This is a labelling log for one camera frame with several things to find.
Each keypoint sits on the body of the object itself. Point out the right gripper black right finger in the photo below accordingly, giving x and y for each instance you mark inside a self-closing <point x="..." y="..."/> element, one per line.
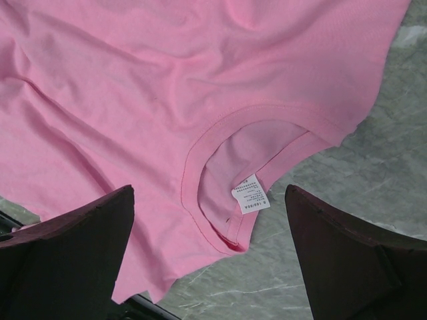
<point x="353" y="269"/>

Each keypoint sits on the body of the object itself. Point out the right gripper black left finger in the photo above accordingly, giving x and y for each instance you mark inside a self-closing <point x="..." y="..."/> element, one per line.
<point x="66" y="267"/>

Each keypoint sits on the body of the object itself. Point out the pink t-shirt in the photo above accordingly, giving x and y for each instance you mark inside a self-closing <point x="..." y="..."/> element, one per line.
<point x="183" y="100"/>

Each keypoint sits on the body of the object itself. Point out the white garment care label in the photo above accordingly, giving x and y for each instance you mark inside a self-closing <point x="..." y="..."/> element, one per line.
<point x="250" y="195"/>

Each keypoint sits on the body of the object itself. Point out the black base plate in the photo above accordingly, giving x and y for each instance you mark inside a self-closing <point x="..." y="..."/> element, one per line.
<point x="135" y="308"/>

